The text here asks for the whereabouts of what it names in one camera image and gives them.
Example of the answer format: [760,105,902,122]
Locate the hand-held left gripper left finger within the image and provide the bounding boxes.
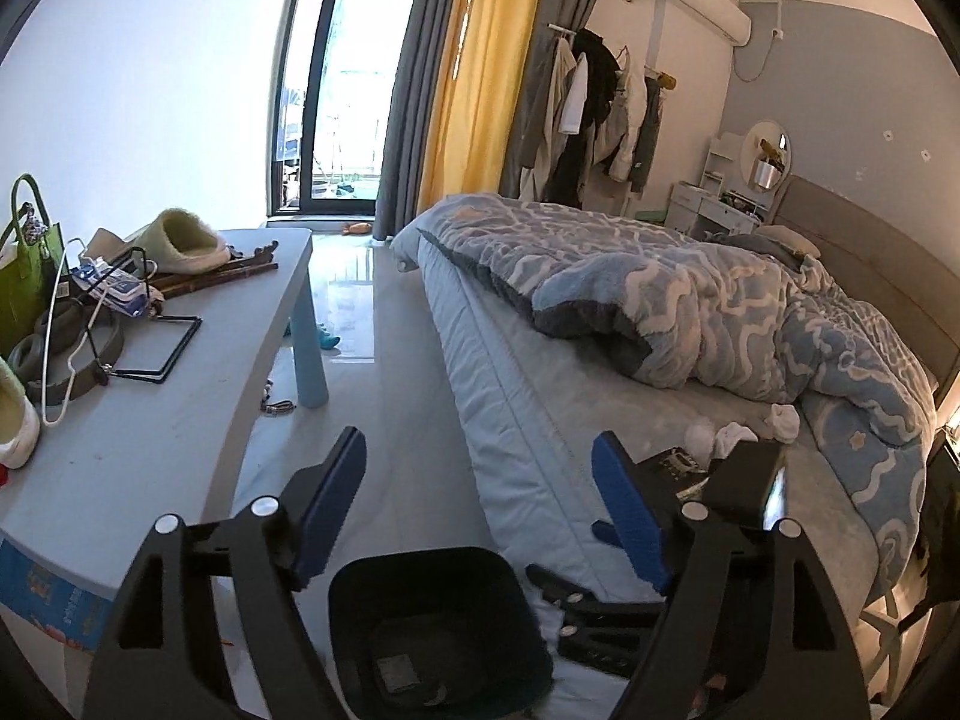
[81,426,368,720]

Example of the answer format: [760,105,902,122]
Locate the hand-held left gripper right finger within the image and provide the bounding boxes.
[591,431,875,720]

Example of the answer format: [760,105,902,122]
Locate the black printed packet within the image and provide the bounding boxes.
[651,448,713,502]

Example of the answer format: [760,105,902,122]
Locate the black waste bin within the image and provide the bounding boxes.
[328,546,556,720]

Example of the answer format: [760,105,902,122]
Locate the flat white sock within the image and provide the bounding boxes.
[711,422,760,460]

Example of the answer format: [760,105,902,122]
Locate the rolled white sock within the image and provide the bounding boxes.
[767,403,805,445]

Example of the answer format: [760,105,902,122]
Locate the bed with grey mattress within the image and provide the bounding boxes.
[416,229,938,683]

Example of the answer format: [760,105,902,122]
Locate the light blue low table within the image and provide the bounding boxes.
[0,229,331,571]

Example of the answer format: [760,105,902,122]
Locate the grey square packet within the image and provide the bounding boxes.
[373,655,422,697]

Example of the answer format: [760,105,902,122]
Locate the blue white patterned blanket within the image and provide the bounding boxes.
[390,191,940,601]

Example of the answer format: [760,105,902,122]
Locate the grey pillow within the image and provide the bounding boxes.
[705,229,822,267]

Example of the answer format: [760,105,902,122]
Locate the grey bed headboard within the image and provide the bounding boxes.
[772,176,960,391]

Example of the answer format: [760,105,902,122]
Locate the carved dark wooden stick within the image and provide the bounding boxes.
[217,240,280,265]

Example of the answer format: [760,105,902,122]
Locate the white dressing table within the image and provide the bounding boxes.
[667,131,781,237]

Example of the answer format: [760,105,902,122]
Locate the dark grey headphones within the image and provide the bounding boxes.
[7,298,127,407]

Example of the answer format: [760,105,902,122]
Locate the blue printed carton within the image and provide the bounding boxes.
[0,540,115,653]

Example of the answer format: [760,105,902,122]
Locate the blue white tissue pack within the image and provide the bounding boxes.
[71,259,162,320]

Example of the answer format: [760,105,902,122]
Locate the round mirror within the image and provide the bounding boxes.
[741,118,792,192]

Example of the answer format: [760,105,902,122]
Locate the dark grey hanging garment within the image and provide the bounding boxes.
[630,75,666,192]

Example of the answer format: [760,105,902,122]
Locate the light grey hanging jacket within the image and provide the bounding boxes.
[600,52,650,181]

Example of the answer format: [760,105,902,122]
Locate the green tote bag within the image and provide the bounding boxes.
[0,174,70,350]

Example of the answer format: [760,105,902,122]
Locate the beige hanging coat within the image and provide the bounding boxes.
[517,37,578,200]

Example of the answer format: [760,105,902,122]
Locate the white hanging shirt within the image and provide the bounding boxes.
[559,52,591,136]

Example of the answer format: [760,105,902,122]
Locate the black framed glass door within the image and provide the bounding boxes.
[266,0,428,220]

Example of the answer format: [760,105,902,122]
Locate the black hanging jacket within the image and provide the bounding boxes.
[544,28,623,200]

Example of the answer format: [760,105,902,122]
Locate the yellow curtain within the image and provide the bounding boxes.
[416,0,560,215]

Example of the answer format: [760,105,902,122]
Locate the white air conditioner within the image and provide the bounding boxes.
[622,0,752,46]

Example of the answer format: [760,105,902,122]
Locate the black wire stand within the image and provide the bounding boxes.
[66,246,203,389]

